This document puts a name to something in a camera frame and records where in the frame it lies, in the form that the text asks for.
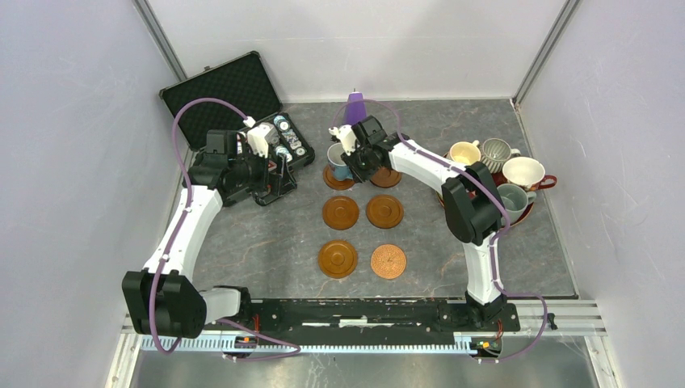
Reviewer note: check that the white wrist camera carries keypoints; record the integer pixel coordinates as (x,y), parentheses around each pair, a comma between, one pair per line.
(259,136)
(345,136)

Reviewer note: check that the brown wooden coaster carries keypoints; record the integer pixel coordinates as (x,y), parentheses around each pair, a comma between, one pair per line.
(335,184)
(340,212)
(386,178)
(384,211)

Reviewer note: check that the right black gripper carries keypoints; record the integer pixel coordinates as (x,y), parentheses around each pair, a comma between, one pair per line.
(359,175)

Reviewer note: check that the blue white mug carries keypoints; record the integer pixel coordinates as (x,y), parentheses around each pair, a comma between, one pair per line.
(338,168)

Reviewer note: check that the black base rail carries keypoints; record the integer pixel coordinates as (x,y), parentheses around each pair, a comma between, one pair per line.
(374,321)

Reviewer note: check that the woven rattan coaster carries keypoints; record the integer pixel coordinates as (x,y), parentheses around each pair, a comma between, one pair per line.
(388,261)

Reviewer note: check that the red round tray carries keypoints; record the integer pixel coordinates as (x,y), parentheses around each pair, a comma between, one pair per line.
(520,213)

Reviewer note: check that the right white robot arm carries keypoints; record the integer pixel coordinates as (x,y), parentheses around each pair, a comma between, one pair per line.
(473,209)

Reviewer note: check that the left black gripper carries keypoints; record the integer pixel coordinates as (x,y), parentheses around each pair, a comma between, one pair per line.
(278,183)

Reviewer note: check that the black poker chip case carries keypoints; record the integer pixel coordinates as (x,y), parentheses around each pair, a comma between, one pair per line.
(222,97)

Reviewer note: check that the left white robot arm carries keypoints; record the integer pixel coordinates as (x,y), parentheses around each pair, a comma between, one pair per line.
(161,297)

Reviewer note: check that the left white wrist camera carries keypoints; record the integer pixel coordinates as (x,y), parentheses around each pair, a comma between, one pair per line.
(259,136)

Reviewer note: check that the cream yellow mug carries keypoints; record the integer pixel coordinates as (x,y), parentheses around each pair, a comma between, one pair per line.
(465,152)

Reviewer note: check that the white red-handled mug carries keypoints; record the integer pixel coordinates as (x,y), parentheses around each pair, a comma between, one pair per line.
(528,173)

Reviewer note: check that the orange-brown wooden coaster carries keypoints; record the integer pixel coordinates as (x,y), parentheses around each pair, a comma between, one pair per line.
(337,259)

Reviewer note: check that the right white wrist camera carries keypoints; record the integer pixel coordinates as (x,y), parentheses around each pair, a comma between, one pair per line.
(345,136)

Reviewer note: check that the grey-green mug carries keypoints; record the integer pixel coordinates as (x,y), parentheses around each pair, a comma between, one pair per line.
(513,195)

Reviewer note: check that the grey striped mug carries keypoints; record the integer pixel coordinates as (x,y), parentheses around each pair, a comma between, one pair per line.
(495,152)

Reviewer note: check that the purple metronome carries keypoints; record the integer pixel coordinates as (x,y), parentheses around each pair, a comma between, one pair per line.
(355,110)

